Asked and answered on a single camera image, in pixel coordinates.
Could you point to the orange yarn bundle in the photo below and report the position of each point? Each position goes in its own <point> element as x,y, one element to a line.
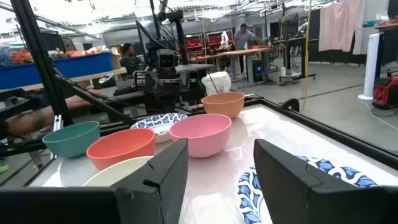
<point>21,57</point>

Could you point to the peach orange plastic bowl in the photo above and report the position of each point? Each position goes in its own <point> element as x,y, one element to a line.
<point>222,104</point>

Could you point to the blue patterned paper bowl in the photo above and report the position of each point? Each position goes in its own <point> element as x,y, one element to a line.
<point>155,121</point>
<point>248,193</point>

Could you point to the teal blue plastic bowl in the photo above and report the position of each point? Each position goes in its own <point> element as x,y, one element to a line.
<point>71,140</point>

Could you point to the red and black generator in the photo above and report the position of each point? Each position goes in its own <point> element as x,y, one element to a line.
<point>387,91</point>

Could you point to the pink hanging cloth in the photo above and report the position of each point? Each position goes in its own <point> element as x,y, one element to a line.
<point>339,25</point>

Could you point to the standing person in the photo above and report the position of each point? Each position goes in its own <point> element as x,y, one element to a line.
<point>244,37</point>

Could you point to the long wooden workbench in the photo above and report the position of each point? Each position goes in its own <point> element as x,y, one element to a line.
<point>242,52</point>

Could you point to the blue storage bin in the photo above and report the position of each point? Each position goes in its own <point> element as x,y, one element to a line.
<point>81,65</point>

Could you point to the black diagonal frame strut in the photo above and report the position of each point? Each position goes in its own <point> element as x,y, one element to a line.
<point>93,98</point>

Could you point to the white bucket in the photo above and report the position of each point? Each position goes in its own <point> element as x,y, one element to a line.
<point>217,82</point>

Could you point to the black table clamp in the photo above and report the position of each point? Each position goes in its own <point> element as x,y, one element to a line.
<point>292,102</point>

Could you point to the white plastic bowl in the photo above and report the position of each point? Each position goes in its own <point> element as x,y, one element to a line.
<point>118,172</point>

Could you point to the black desk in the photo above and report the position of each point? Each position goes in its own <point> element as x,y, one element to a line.
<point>295,40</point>

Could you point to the pink plastic bowl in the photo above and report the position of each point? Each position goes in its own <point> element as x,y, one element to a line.
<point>202,137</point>

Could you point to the white tower fan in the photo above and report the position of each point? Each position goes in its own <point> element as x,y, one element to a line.
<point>370,68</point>

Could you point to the computer tower with blue light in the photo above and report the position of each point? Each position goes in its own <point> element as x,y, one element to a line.
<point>258,73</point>

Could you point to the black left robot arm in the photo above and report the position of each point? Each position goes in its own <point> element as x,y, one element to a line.
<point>182,40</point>

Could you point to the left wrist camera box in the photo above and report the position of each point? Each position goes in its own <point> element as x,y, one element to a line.
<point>167,59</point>

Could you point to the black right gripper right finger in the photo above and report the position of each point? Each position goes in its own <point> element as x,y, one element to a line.
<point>311,199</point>

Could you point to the white hanging cloth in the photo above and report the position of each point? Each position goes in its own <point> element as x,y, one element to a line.
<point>370,18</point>

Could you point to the black monitor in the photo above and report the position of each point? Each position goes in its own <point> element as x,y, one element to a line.
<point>290,23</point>

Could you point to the person's forearm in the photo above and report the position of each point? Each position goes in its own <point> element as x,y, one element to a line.
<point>31,119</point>

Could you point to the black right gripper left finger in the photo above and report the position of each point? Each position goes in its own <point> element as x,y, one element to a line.
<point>149,193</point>

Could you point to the black frame post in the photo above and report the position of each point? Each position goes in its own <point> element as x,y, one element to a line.
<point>40,62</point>

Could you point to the seated person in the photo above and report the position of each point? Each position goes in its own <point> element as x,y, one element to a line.
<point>130,62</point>

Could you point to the red storage bin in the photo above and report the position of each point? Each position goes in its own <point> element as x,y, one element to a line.
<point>214,42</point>
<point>194,45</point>

